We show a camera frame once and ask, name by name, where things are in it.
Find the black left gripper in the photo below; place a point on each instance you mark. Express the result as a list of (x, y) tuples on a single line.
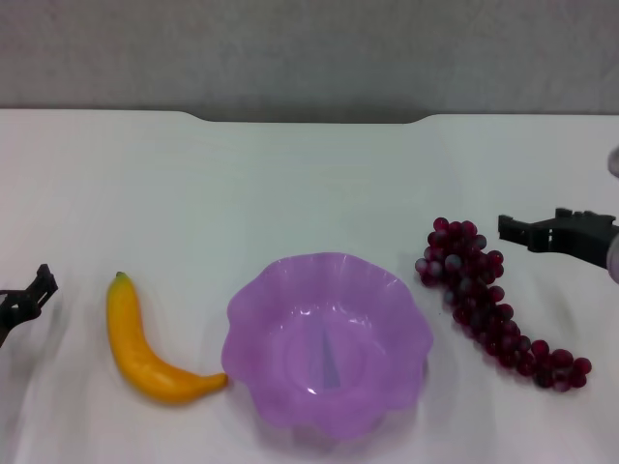
[(10, 323)]

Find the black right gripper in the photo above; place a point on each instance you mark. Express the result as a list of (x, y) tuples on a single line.
[(602, 244)]

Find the dark red grape bunch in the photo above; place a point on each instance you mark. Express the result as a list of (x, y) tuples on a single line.
[(479, 299)]

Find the yellow banana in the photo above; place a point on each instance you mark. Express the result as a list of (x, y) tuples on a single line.
[(130, 338)]

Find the purple scalloped plastic bowl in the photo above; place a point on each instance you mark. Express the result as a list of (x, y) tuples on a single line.
[(329, 348)]

